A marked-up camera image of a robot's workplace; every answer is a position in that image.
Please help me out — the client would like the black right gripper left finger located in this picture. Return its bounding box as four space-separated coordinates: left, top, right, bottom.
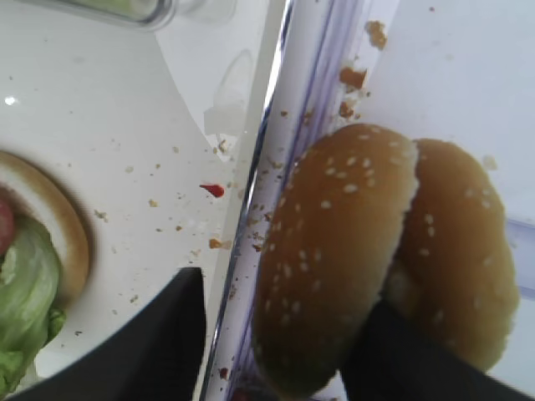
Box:
14 267 206 401

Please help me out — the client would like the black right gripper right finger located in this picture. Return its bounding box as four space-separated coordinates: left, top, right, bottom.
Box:
340 301 531 401

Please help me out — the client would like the sesame top bun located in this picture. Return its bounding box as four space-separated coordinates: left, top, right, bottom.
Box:
252 124 419 400

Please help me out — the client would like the sesame bun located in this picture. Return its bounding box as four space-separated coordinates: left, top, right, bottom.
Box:
252 124 419 400
383 139 520 372

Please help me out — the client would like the lettuce on burger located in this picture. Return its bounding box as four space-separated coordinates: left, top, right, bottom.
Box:
1 216 65 397

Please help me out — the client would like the tomato slice on burger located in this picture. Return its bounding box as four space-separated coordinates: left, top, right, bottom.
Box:
0 188 17 256

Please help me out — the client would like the right clear cross divider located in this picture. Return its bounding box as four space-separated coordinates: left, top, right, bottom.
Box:
507 216 534 291

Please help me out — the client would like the burger bottom bun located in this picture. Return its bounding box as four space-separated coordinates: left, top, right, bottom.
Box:
1 151 91 309

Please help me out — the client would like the white serving tray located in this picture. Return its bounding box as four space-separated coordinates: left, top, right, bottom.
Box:
0 0 293 398

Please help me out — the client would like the right clear acrylic divider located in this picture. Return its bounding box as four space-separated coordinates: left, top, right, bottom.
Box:
198 0 396 401

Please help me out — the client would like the clear plastic salad container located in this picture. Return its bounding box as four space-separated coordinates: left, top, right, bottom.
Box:
37 0 210 33

